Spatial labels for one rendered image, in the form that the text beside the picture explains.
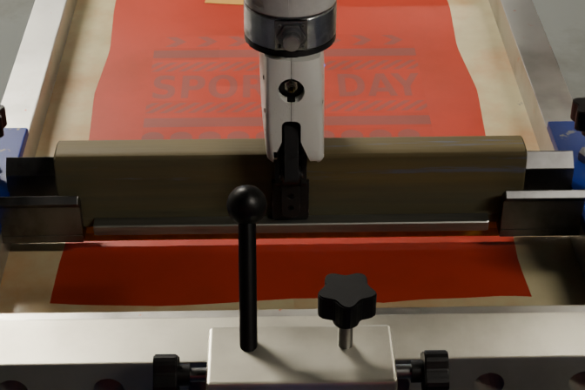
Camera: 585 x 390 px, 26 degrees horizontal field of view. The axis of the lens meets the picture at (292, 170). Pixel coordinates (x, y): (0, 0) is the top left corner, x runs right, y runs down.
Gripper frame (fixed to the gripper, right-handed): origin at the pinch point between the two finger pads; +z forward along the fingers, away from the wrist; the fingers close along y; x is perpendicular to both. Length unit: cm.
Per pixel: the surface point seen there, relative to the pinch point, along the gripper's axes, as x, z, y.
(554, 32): -79, 101, 224
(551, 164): -23.5, -0.6, 2.2
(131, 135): 15.9, 6.0, 18.6
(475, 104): -20.3, 6.0, 24.0
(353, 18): -8.5, 5.9, 44.5
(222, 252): 6.1, 6.0, -1.5
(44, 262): 21.8, 6.1, -2.6
